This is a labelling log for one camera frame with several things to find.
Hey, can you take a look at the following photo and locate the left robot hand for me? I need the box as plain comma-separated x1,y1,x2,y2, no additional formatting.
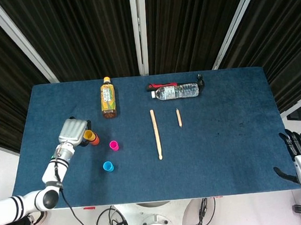
57,115,94,149

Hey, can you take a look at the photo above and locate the yellow plastic cup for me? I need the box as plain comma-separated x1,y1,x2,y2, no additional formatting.
83,129,95,142

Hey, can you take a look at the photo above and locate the light blue plastic cup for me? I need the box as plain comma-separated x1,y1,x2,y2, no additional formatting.
102,161,115,173

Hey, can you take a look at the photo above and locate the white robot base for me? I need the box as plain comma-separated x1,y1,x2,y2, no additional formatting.
112,198,195,225

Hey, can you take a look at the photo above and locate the orange plastic cup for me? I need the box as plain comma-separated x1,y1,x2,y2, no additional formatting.
89,134,101,147

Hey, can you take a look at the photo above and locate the red and black hand tool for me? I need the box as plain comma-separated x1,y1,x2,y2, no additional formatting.
145,73,206,93

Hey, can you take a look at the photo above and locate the tea bottle with yellow label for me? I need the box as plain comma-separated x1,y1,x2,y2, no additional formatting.
98,76,119,120

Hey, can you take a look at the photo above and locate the wooden drumstick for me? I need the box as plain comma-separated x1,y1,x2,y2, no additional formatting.
149,109,164,161

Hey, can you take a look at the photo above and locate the black pleated curtain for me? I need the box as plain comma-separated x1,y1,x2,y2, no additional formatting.
143,0,256,75
0,0,140,87
0,0,57,155
213,0,301,118

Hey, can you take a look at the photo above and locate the blue felt table mat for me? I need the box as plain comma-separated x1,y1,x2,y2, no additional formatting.
0,63,301,214

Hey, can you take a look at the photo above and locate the wooden pencil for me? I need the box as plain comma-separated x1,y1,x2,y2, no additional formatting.
175,108,183,129

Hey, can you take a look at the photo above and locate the clear plastic water bottle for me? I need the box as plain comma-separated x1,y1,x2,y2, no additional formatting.
150,82,201,102

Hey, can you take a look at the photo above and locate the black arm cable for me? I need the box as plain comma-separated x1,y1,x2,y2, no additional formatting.
54,158,97,225

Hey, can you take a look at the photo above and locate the grey frame post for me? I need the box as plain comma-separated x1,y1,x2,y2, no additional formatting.
0,0,60,88
206,0,264,71
128,0,151,77

